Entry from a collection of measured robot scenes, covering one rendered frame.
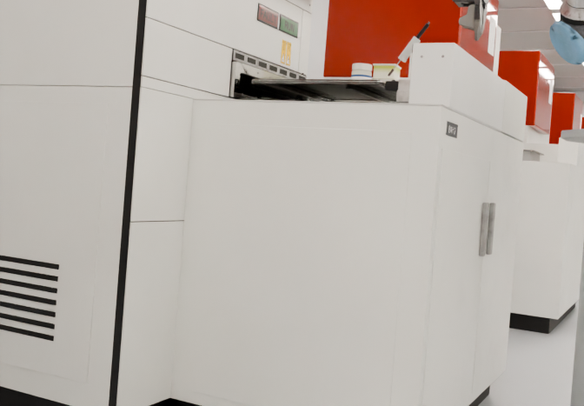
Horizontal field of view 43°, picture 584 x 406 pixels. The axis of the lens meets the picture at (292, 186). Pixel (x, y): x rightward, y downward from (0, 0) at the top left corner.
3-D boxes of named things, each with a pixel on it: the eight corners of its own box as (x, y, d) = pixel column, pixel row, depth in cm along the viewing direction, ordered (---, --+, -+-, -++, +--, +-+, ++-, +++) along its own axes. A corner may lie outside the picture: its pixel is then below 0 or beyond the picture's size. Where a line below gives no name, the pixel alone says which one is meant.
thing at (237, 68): (228, 96, 197) (230, 61, 197) (301, 115, 236) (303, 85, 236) (234, 96, 196) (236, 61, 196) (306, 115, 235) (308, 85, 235)
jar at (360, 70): (347, 89, 258) (348, 63, 258) (355, 93, 264) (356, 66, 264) (366, 90, 254) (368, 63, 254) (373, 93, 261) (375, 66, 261)
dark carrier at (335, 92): (256, 83, 201) (256, 80, 201) (311, 99, 231) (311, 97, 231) (375, 83, 185) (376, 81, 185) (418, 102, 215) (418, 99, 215)
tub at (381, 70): (371, 84, 238) (373, 63, 238) (377, 87, 245) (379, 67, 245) (394, 84, 235) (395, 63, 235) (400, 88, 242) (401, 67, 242)
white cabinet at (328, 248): (167, 431, 183) (192, 100, 182) (328, 360, 268) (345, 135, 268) (418, 500, 153) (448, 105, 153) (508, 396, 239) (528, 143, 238)
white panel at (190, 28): (132, 86, 166) (145, -93, 165) (296, 123, 238) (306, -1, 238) (143, 86, 164) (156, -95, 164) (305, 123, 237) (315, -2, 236)
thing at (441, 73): (408, 106, 163) (412, 43, 163) (468, 129, 212) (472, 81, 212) (449, 107, 159) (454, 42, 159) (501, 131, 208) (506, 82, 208)
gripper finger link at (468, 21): (458, 40, 199) (461, 6, 199) (481, 40, 196) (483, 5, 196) (455, 38, 196) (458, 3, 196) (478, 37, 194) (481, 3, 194)
